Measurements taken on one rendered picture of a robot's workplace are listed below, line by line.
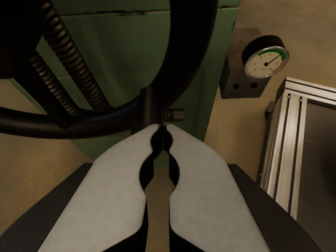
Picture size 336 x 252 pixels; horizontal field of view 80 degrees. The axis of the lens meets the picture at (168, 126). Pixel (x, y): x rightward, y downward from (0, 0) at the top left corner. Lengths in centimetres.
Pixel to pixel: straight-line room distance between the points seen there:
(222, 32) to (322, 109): 70
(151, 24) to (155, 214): 72
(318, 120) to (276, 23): 96
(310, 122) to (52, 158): 112
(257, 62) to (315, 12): 164
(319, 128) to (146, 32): 75
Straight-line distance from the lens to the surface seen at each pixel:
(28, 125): 27
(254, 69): 35
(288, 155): 80
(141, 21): 35
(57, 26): 24
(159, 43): 37
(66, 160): 107
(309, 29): 179
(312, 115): 96
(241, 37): 46
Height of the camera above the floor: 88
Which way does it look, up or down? 60 degrees down
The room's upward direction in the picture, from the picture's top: 4 degrees counter-clockwise
